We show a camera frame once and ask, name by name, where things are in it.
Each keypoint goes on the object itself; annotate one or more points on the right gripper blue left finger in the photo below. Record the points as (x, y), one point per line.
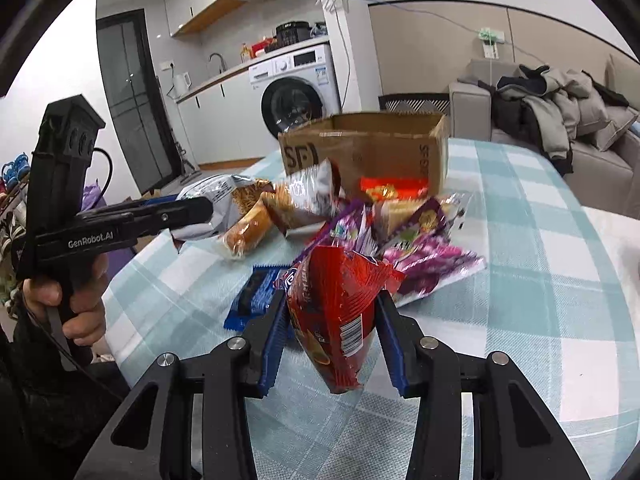
(265, 339)

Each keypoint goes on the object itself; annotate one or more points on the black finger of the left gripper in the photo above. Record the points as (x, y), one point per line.
(139, 218)

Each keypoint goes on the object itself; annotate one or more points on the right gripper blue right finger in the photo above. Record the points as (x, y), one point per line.
(399, 336)

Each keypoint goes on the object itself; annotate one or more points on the blue cookie pack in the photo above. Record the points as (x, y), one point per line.
(254, 298)

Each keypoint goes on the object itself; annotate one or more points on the red snack bag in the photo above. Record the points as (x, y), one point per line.
(331, 305)

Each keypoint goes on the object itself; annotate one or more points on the purple candy bag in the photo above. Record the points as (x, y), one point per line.
(420, 248)

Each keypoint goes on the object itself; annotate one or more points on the white chips bag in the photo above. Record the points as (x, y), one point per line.
(232, 197)

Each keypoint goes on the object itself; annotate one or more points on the person's left hand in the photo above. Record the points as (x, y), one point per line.
(88, 325)

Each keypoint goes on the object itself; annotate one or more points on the bread roll in wrapper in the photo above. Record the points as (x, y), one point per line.
(247, 233)

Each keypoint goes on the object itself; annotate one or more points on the dark glass door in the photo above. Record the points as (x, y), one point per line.
(135, 101)

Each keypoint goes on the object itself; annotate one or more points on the silver brown snack bag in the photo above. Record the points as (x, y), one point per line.
(306, 197)

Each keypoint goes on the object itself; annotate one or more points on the red gold candy pack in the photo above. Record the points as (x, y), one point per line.
(379, 189)

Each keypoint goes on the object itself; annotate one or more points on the white electric kettle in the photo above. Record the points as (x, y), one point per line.
(182, 84)

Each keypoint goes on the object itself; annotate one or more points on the brown cardboard box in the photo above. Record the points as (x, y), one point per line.
(372, 145)

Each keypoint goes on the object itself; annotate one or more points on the yellow oil bottle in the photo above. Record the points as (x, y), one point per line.
(246, 53)

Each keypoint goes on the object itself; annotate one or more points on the white washing machine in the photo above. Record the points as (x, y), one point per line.
(295, 88)

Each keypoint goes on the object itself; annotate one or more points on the black patterned chair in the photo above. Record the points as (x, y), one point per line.
(415, 103)

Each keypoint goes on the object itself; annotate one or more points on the black rice cooker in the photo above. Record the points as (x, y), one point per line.
(292, 32)

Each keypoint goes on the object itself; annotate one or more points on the grey sofa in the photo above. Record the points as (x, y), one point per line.
(605, 180)

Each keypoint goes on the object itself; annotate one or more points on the pile of jackets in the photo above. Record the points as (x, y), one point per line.
(550, 109)

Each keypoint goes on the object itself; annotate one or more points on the white wall socket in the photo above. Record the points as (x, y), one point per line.
(490, 39)

